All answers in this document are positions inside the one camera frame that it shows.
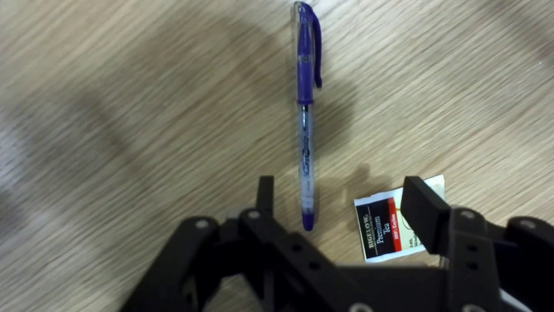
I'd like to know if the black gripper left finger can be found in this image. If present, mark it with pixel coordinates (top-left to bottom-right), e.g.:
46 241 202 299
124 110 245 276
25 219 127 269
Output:
255 176 278 221

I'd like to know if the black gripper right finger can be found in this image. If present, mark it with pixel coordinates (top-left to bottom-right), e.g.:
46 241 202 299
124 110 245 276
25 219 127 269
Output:
401 176 454 257

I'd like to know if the blue capped ballpoint pen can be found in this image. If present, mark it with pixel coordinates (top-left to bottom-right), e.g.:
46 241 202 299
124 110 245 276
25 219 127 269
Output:
292 0 325 235

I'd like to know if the small printed paper card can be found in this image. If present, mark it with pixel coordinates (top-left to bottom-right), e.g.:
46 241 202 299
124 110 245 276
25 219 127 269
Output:
352 174 449 266

